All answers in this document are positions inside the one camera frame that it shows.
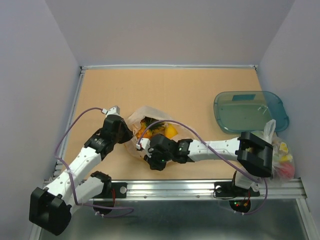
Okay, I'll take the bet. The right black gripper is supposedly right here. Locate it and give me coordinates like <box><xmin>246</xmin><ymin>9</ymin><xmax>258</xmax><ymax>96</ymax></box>
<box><xmin>144</xmin><ymin>146</ymin><xmax>173</xmax><ymax>171</ymax></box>

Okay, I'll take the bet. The small toy pineapple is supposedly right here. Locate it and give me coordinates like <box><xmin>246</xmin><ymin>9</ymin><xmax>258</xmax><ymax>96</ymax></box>
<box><xmin>134</xmin><ymin>118</ymin><xmax>167</xmax><ymax>141</ymax></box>

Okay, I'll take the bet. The orange printed plastic bag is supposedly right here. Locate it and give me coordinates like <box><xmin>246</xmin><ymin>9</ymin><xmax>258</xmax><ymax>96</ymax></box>
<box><xmin>124</xmin><ymin>106</ymin><xmax>196</xmax><ymax>159</ymax></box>

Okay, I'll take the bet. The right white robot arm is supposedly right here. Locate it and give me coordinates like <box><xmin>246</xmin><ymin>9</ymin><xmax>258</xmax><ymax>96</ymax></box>
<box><xmin>136</xmin><ymin>132</ymin><xmax>273</xmax><ymax>195</ymax></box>

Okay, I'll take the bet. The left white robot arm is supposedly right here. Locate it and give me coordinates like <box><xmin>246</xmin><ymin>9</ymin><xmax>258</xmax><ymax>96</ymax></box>
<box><xmin>29</xmin><ymin>114</ymin><xmax>133</xmax><ymax>236</ymax></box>

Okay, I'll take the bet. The yellow fruit in bag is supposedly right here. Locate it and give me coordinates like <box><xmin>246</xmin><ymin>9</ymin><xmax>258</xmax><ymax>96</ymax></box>
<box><xmin>164</xmin><ymin>123</ymin><xmax>178</xmax><ymax>139</ymax></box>

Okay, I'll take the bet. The bag of green fruit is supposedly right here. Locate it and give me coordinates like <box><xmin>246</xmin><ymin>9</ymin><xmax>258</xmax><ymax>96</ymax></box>
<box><xmin>260</xmin><ymin>119</ymin><xmax>296</xmax><ymax>186</ymax></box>

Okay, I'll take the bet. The teal plastic tray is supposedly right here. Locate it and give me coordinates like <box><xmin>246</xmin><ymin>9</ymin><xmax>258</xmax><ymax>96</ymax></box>
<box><xmin>213</xmin><ymin>91</ymin><xmax>290</xmax><ymax>134</ymax></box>

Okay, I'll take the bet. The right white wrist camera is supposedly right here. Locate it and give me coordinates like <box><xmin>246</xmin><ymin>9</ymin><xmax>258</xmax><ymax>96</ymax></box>
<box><xmin>135</xmin><ymin>138</ymin><xmax>151</xmax><ymax>158</ymax></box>

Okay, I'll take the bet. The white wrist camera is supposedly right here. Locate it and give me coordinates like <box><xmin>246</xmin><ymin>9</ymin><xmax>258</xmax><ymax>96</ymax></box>
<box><xmin>135</xmin><ymin>138</ymin><xmax>151</xmax><ymax>158</ymax></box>
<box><xmin>101</xmin><ymin>105</ymin><xmax>120</xmax><ymax>117</ymax></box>

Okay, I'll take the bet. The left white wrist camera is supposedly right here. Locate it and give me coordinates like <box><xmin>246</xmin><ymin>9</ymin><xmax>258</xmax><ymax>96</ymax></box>
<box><xmin>101</xmin><ymin>105</ymin><xmax>120</xmax><ymax>117</ymax></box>

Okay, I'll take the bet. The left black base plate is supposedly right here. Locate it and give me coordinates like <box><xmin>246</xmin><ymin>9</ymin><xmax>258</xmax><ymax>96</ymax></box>
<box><xmin>93</xmin><ymin>182</ymin><xmax>128</xmax><ymax>199</ymax></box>

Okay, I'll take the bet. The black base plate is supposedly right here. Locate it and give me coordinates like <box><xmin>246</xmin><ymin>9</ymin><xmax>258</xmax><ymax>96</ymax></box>
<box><xmin>214</xmin><ymin>181</ymin><xmax>260</xmax><ymax>199</ymax></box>
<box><xmin>93</xmin><ymin>182</ymin><xmax>128</xmax><ymax>199</ymax></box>

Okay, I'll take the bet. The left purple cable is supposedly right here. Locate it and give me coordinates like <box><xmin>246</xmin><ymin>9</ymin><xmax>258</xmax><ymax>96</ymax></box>
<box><xmin>54</xmin><ymin>107</ymin><xmax>135</xmax><ymax>218</ymax></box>

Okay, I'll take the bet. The aluminium back rail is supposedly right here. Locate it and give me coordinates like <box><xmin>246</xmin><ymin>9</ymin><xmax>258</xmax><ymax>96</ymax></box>
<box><xmin>80</xmin><ymin>64</ymin><xmax>258</xmax><ymax>71</ymax></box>

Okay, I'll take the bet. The aluminium rail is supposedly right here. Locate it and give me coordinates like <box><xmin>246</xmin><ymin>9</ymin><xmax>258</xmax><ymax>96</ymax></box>
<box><xmin>50</xmin><ymin>69</ymin><xmax>85</xmax><ymax>180</ymax></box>
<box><xmin>41</xmin><ymin>177</ymin><xmax>307</xmax><ymax>201</ymax></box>
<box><xmin>80</xmin><ymin>64</ymin><xmax>258</xmax><ymax>71</ymax></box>

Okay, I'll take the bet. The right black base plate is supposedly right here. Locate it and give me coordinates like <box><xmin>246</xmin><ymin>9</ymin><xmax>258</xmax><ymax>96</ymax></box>
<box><xmin>214</xmin><ymin>181</ymin><xmax>260</xmax><ymax>199</ymax></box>

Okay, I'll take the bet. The aluminium left rail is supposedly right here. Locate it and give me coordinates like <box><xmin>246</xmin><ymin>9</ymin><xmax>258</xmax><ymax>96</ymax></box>
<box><xmin>50</xmin><ymin>69</ymin><xmax>85</xmax><ymax>180</ymax></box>

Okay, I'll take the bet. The aluminium front rail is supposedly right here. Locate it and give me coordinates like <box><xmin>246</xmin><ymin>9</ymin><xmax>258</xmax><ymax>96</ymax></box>
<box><xmin>41</xmin><ymin>177</ymin><xmax>307</xmax><ymax>201</ymax></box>

